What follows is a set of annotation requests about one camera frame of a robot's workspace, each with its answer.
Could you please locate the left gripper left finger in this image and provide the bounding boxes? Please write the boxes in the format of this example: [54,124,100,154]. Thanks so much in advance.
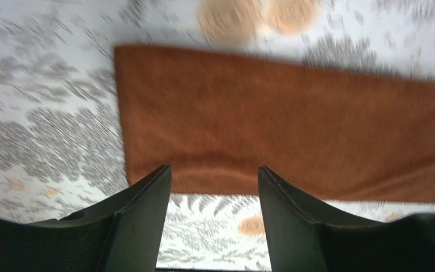
[0,165,172,271]

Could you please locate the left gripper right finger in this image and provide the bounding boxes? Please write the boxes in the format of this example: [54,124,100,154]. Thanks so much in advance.
[258,166,435,272]

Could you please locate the brown towel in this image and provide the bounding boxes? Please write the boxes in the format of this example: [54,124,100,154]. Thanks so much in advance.
[114,44,435,203]

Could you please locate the floral table mat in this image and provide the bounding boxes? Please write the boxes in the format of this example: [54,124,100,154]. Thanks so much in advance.
[0,1,435,271]

